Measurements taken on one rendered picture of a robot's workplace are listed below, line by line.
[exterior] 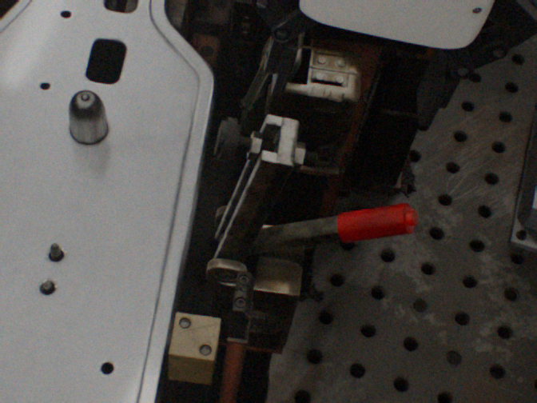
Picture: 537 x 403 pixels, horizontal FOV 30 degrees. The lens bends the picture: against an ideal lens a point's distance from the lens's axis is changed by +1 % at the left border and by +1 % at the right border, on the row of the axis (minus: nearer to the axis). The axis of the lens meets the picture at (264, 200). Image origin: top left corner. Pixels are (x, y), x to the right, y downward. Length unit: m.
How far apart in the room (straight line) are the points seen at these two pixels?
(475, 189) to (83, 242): 0.59
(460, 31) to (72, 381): 0.41
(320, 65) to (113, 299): 0.26
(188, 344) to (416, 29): 0.30
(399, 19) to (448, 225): 0.71
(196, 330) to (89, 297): 0.12
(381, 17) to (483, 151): 0.77
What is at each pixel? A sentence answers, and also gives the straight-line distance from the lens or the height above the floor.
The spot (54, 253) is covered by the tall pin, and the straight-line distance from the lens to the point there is 0.82.
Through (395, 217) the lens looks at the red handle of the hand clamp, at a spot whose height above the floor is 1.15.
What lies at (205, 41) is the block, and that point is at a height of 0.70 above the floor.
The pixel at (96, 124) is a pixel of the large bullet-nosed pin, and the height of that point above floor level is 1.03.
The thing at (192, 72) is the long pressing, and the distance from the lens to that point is 0.93.
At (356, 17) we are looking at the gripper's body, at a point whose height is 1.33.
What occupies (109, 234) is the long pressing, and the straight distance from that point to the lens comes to 0.83.
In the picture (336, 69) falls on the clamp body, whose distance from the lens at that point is 0.85.
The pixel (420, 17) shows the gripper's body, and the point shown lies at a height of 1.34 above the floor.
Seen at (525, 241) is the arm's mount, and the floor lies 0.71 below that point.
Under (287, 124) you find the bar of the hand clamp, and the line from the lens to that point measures 0.64.
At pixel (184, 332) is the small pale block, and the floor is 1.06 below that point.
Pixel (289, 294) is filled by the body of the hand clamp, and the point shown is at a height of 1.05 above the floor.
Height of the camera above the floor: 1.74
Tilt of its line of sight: 60 degrees down
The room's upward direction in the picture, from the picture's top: 10 degrees clockwise
